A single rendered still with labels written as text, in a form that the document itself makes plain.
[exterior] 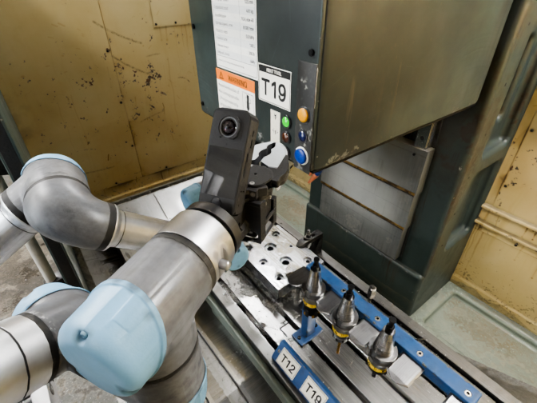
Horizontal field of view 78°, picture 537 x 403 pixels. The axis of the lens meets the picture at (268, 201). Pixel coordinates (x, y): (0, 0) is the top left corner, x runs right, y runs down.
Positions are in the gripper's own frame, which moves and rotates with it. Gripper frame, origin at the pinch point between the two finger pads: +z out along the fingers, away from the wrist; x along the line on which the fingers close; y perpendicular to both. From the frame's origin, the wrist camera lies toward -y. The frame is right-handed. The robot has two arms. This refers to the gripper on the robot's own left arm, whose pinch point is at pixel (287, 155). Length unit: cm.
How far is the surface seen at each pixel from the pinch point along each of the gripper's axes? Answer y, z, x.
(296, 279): 21.8, -17.9, 25.7
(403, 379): 22, -18, 60
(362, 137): -19.7, -7.6, 32.5
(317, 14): -42, -21, 31
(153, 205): 62, -22, -92
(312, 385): 48, -24, 41
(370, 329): 22, -14, 48
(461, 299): 86, 75, 44
